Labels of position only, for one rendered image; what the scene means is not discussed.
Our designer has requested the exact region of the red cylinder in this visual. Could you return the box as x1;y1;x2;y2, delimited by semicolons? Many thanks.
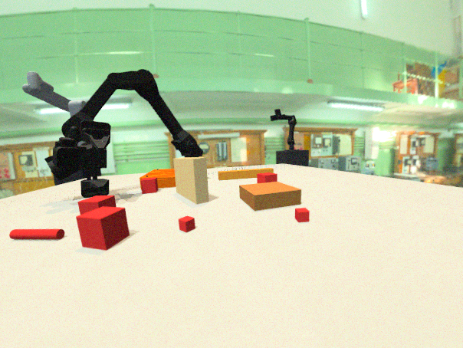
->
9;229;64;240

